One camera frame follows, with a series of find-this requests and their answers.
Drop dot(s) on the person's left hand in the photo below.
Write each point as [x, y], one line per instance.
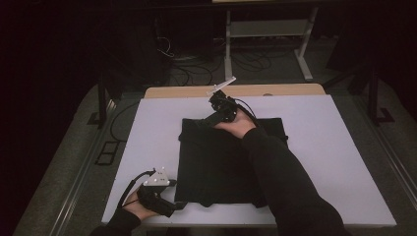
[141, 206]

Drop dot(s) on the grey metal desk frame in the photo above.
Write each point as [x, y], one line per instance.
[268, 28]

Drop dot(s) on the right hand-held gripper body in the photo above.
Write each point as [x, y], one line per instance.
[224, 105]

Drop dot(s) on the black metal stand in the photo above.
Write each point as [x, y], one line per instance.
[102, 98]
[373, 95]

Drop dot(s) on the metal floor rail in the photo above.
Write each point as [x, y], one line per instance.
[78, 183]
[393, 154]

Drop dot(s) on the black floor socket frame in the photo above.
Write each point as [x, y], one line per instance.
[106, 153]

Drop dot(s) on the black tank top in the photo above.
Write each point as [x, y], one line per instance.
[213, 164]

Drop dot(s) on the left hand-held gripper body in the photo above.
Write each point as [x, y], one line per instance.
[154, 193]

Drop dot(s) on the person's right hand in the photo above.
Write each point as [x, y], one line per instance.
[237, 124]

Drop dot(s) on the white table board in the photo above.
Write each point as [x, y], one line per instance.
[311, 147]

